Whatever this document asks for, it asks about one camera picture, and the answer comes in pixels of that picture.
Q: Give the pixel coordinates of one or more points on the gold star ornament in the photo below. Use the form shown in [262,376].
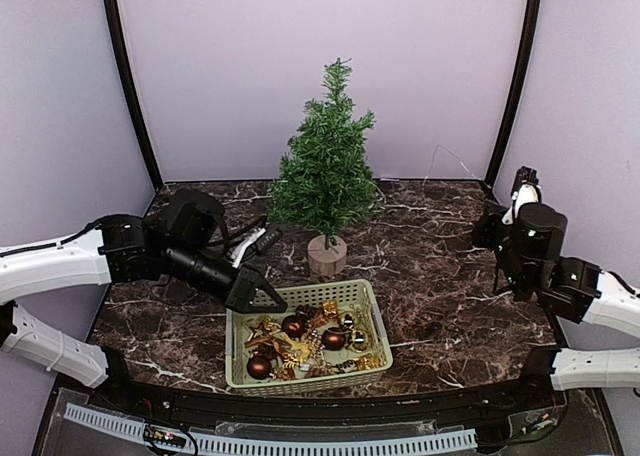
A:
[263,330]

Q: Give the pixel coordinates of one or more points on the gold gift box ornament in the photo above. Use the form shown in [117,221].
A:
[330,309]
[368,362]

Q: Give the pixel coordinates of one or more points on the brown ball ornament middle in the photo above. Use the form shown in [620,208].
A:
[293,326]

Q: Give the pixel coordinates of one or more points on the black corner frame post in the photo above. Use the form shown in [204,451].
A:
[128,85]

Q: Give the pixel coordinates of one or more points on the white slotted cable duct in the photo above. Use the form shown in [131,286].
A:
[167,440]

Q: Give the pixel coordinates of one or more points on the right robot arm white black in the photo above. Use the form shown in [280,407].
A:
[527,243]

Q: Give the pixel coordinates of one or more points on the small green christmas tree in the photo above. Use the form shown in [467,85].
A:
[324,182]

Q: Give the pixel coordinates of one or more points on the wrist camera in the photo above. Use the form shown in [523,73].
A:
[525,190]
[255,244]

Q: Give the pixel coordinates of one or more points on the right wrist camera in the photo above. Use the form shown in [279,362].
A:
[525,190]

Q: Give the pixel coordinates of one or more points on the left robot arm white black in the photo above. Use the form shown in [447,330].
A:
[116,249]

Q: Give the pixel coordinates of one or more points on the pine cone ornament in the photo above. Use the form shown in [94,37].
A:
[312,316]

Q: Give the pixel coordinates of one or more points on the brown ball ornament front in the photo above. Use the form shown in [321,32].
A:
[259,367]

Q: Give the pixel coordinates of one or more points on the brown ball ornament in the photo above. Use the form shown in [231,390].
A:
[259,367]
[334,339]
[293,326]

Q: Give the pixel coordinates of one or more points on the shiny gold ball ornament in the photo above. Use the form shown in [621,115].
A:
[359,341]

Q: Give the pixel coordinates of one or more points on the cream perforated plastic basket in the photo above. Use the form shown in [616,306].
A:
[304,365]

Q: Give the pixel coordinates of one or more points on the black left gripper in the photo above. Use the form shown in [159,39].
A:
[245,285]

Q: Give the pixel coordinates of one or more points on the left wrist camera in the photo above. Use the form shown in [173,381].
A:
[255,244]

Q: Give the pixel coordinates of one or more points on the black front table rail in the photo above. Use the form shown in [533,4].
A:
[482,405]

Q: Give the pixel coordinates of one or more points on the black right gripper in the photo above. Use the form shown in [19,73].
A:
[482,233]

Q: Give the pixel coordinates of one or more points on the brown ball ornament right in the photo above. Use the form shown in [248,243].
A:
[334,339]

